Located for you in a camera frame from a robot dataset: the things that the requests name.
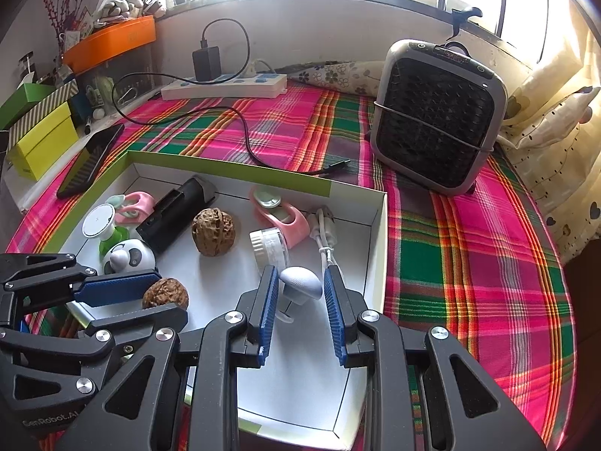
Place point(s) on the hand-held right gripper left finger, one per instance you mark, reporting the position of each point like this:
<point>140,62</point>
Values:
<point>267,319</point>

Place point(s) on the pink clip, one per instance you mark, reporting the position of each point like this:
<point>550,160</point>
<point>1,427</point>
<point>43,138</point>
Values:
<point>138,202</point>

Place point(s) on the dark jar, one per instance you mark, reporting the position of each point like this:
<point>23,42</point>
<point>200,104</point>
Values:
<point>27,70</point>

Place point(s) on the green white suction holder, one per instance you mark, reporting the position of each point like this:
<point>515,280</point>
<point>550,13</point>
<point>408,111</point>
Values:
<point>98,220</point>

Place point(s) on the green figurine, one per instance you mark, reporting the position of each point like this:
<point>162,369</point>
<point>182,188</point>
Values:
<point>104,91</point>

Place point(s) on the grey space heater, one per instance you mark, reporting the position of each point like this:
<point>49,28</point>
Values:
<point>432,117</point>

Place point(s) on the striped box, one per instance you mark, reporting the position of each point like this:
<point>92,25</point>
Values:
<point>42,103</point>

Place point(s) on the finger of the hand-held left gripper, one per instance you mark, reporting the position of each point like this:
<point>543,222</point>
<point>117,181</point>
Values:
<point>117,286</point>
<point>141,322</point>

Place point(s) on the yellow-green box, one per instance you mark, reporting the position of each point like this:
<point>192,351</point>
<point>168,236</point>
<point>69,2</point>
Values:
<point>42,143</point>

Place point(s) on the large walnut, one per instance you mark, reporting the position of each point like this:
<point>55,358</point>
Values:
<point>213,232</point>

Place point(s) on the black window hook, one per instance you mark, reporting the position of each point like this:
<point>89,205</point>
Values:
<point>462,14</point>

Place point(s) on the white round jar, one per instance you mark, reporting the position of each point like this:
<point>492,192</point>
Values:
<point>270,246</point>

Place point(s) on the cream heart-print curtain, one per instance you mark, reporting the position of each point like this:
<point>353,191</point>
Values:
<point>554,150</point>

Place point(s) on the red flower branches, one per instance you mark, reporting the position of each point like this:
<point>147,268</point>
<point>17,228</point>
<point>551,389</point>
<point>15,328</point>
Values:
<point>58,4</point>

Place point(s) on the white panda toy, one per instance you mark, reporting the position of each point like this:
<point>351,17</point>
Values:
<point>129,256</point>

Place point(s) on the white mushroom-shaped gadget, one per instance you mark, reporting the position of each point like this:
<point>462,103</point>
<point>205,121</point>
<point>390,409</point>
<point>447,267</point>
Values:
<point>300,282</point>

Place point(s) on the white side board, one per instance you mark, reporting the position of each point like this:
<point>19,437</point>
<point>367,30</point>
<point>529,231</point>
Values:
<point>42,190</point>

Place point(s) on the white power strip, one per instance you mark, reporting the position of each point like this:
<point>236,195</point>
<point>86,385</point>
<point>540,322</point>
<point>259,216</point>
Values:
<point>234,87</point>

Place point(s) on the black smartphone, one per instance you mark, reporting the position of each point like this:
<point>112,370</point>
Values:
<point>89,162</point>

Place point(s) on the black battery pack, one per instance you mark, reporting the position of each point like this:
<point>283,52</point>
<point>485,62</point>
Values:
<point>169,216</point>

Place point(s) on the small walnut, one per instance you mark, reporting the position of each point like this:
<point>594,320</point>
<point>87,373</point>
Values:
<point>166,293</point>

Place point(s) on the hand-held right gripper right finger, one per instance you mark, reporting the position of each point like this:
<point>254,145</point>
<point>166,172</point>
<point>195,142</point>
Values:
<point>334,319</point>

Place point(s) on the floral pillow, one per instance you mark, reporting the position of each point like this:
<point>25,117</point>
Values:
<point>338,75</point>

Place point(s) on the green white cardboard box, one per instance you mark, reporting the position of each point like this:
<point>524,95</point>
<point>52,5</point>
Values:
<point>300,399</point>

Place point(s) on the black charger adapter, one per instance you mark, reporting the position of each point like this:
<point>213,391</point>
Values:
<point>206,63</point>

